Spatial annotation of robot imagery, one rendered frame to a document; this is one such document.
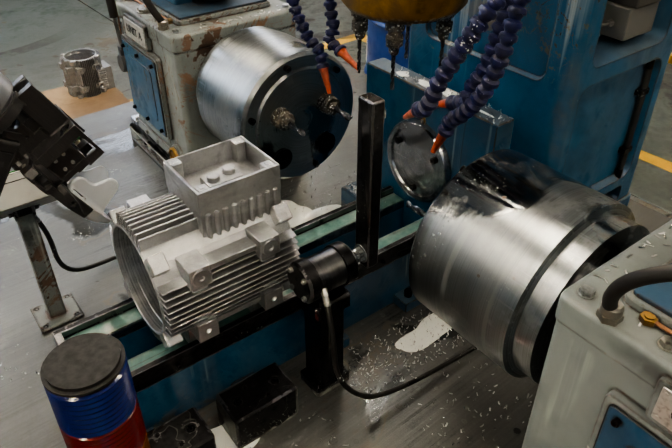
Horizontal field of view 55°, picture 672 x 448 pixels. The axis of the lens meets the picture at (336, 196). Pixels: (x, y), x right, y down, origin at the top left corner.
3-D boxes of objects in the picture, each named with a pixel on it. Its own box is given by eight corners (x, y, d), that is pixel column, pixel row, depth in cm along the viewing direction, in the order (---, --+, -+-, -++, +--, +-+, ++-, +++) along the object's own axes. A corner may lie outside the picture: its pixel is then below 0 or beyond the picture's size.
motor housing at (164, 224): (238, 244, 107) (228, 144, 96) (304, 308, 94) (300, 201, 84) (122, 294, 97) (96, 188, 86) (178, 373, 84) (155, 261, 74)
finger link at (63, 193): (97, 215, 79) (45, 173, 73) (88, 224, 79) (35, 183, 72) (84, 197, 82) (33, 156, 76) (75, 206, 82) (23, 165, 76)
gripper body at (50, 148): (109, 156, 77) (34, 89, 68) (55, 207, 76) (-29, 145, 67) (87, 132, 82) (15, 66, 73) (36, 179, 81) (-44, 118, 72)
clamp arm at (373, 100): (368, 252, 93) (374, 89, 79) (381, 262, 91) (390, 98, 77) (349, 261, 92) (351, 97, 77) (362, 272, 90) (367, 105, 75)
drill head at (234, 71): (268, 100, 153) (262, -5, 139) (366, 164, 129) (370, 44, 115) (171, 130, 141) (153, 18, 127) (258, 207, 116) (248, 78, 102)
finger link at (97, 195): (144, 205, 84) (96, 164, 77) (110, 238, 83) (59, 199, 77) (134, 195, 86) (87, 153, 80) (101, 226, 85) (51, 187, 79)
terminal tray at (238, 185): (244, 177, 96) (240, 134, 92) (283, 210, 89) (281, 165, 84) (169, 204, 90) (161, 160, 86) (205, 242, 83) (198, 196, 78)
